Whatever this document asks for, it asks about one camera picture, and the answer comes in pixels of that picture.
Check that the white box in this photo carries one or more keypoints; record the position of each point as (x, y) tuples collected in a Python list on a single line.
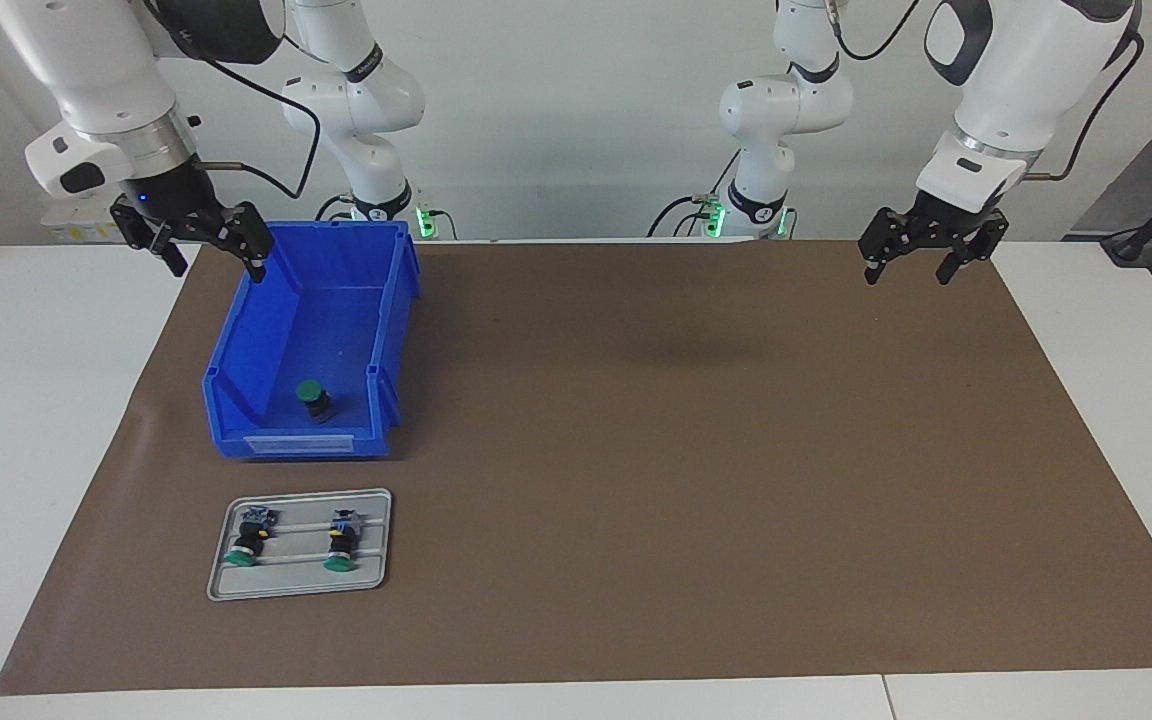
[(66, 220)]

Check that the blue plastic storage bin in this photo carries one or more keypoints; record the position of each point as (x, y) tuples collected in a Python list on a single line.
[(336, 300)]

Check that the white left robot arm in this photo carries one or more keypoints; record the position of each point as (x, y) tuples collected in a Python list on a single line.
[(1026, 80)]

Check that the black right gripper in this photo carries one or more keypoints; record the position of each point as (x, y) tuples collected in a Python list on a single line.
[(171, 195)]

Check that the green lit control box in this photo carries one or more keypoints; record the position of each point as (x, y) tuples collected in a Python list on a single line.
[(428, 220), (711, 218)]

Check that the green push button switch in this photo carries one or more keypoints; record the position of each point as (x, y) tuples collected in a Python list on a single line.
[(342, 540), (248, 538), (313, 393)]

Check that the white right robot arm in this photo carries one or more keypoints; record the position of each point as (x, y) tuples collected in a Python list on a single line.
[(96, 70)]

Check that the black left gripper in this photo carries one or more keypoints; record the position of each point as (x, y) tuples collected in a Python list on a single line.
[(951, 222)]

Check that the brown table mat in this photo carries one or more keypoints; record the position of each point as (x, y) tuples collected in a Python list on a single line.
[(736, 550)]

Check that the grey metal tray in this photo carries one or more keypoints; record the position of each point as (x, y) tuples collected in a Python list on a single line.
[(376, 540)]

